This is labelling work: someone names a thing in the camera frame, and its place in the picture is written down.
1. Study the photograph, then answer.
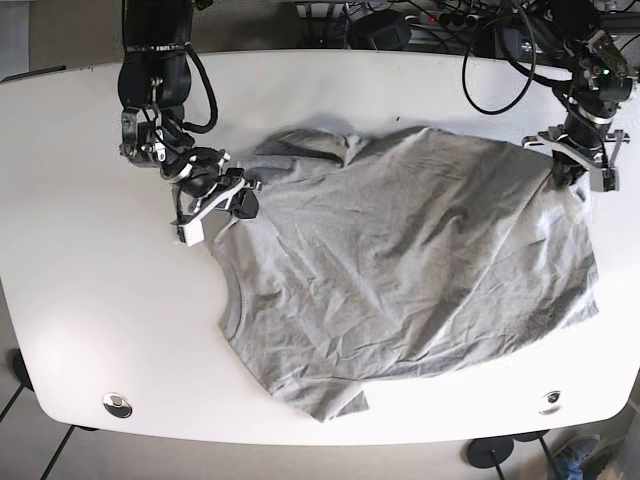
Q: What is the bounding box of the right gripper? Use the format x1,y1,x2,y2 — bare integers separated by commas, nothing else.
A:
172,168,263,225

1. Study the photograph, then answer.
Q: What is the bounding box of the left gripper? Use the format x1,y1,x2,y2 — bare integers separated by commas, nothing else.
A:
522,125,628,188

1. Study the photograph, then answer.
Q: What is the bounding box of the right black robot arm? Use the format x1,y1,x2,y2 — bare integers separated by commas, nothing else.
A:
118,0,261,234

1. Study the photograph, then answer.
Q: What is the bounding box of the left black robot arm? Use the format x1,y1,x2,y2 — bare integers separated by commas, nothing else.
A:
466,1,639,192

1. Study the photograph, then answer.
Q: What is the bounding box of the right silver table grommet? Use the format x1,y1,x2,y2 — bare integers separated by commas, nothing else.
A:
536,390,563,416

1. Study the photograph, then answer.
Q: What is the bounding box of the silver table grommet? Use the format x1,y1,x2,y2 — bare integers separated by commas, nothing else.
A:
102,392,133,419
536,390,563,416

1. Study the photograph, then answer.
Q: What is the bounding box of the left silver table grommet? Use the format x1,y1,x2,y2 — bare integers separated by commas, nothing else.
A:
102,392,133,419

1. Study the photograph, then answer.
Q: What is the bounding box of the black table leg left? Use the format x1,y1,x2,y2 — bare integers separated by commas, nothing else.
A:
0,350,34,422

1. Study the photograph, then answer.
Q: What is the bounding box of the grey shoe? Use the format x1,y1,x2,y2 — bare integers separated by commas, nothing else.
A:
547,435,600,480

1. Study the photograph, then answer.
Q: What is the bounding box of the black round stand base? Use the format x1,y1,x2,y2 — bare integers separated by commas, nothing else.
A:
466,437,514,469

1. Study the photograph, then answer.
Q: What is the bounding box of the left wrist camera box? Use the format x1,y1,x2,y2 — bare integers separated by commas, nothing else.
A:
589,167,619,193

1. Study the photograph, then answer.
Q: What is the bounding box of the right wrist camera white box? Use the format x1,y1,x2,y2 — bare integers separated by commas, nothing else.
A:
176,221,205,247

